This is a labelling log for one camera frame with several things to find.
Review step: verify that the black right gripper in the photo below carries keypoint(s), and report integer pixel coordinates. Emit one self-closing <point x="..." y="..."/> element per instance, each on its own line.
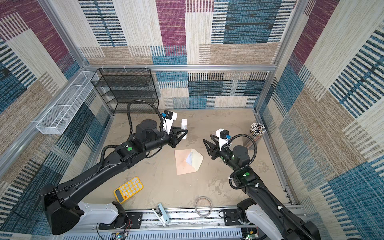
<point x="211" y="150"/>

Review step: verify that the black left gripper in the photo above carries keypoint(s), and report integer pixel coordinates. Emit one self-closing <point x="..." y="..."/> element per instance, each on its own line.
<point x="173" y="136"/>

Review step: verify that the white glue stick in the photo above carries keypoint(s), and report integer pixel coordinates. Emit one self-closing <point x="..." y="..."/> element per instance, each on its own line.
<point x="184" y="124"/>

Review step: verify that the white letter with green border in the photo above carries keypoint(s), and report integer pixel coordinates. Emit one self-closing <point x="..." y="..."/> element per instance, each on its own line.
<point x="189" y="159"/>

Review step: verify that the pink envelope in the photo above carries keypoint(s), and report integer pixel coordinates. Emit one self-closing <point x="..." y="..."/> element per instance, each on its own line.
<point x="181" y="165"/>

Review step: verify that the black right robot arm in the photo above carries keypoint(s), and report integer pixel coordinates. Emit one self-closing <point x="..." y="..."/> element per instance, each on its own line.
<point x="263" y="209"/>

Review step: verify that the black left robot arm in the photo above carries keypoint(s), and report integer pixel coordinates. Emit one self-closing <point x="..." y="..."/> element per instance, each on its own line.
<point x="63" y="204"/>

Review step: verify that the cup of pencils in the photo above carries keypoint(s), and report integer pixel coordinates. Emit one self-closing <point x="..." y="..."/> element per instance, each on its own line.
<point x="256" y="132"/>

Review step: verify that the light blue stapler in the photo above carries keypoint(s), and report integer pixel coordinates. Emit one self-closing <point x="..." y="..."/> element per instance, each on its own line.
<point x="161" y="214"/>

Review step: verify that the yellow calculator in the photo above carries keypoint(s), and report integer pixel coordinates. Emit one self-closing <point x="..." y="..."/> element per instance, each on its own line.
<point x="128" y="190"/>

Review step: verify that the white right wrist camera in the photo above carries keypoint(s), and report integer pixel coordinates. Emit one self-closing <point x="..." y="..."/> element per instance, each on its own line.
<point x="224" y="137"/>

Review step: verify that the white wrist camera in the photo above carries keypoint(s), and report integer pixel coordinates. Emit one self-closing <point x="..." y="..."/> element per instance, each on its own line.
<point x="169" y="117"/>
<point x="224" y="137"/>

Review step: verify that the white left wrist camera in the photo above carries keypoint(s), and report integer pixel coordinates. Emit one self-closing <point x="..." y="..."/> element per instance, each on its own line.
<point x="169" y="117"/>

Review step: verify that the black wire shelf rack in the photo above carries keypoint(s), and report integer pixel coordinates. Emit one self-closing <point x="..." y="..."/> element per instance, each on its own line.
<point x="120" y="86"/>

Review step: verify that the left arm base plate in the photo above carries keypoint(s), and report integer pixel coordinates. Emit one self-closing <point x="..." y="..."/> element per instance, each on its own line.
<point x="130" y="220"/>

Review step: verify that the white wire mesh basket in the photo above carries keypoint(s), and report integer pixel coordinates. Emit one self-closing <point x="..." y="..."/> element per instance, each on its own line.
<point x="59" y="116"/>

